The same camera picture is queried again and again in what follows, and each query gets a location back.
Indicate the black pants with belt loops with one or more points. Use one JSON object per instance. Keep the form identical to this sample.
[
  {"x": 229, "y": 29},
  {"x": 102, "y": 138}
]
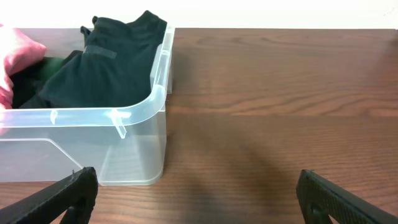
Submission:
[{"x": 27, "y": 83}]

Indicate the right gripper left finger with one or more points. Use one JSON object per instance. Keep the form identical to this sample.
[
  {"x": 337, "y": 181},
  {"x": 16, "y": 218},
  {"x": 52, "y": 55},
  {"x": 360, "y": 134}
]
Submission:
[{"x": 73, "y": 196}]

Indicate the coral pink garment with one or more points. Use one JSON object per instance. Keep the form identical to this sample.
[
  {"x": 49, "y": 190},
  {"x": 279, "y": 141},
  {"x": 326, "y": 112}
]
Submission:
[{"x": 18, "y": 52}]

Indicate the dark green garment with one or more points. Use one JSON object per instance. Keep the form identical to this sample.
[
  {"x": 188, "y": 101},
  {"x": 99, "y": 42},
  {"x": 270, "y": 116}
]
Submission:
[{"x": 50, "y": 66}]

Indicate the black garment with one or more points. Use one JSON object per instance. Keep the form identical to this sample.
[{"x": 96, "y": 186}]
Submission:
[{"x": 113, "y": 70}]

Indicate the clear plastic storage bin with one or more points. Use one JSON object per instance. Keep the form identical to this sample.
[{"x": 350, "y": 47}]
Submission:
[{"x": 126, "y": 146}]

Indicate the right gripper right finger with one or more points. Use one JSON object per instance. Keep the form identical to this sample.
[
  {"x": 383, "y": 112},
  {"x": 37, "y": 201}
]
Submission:
[{"x": 322, "y": 201}]

